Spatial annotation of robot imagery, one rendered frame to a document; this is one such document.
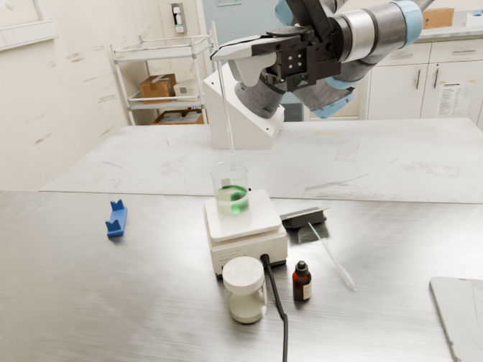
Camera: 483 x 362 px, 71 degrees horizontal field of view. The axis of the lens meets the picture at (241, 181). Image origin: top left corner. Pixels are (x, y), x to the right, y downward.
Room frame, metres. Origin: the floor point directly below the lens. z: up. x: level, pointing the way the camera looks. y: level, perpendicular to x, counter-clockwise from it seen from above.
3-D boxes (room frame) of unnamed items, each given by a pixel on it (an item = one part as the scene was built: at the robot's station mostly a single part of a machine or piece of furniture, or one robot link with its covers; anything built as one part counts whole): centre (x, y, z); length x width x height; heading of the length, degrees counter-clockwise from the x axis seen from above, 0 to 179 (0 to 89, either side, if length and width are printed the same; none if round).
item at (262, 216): (0.49, 0.01, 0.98); 0.12 x 0.12 x 0.01; 8
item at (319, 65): (0.56, -0.12, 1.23); 0.12 x 0.08 x 0.09; 110
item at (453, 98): (2.43, -1.66, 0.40); 0.24 x 0.01 x 0.30; 74
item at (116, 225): (0.63, 0.29, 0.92); 0.10 x 0.03 x 0.04; 9
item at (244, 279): (0.36, 0.01, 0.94); 0.06 x 0.06 x 0.08
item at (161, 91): (2.81, 0.46, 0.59); 0.65 x 0.48 x 0.93; 74
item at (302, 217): (0.56, -0.12, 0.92); 0.09 x 0.06 x 0.04; 100
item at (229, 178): (0.50, 0.02, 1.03); 0.07 x 0.06 x 0.08; 60
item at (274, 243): (0.52, 0.01, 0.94); 0.22 x 0.13 x 0.08; 8
